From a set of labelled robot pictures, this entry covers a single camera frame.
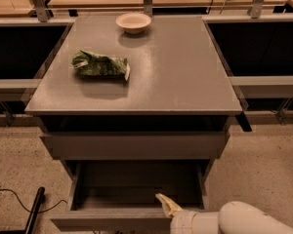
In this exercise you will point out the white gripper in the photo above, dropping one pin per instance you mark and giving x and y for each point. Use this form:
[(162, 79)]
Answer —
[(183, 220)]

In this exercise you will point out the grey drawer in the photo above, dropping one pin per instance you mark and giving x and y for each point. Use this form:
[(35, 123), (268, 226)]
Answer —
[(120, 195), (135, 146)]

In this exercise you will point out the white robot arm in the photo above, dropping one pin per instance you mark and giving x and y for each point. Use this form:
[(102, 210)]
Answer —
[(233, 218)]

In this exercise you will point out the grey top drawer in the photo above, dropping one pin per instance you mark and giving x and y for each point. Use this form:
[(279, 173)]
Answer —
[(135, 146)]

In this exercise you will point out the grey drawer cabinet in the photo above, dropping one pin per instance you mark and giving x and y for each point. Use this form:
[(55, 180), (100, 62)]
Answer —
[(177, 83)]

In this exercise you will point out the black floor bar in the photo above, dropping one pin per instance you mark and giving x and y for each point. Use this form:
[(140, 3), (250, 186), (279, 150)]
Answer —
[(33, 214)]

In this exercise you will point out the green chip bag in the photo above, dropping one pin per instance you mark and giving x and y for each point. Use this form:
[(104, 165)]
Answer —
[(89, 64)]

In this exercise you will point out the white bowl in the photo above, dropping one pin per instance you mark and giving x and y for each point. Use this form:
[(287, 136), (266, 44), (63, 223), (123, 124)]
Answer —
[(133, 23)]

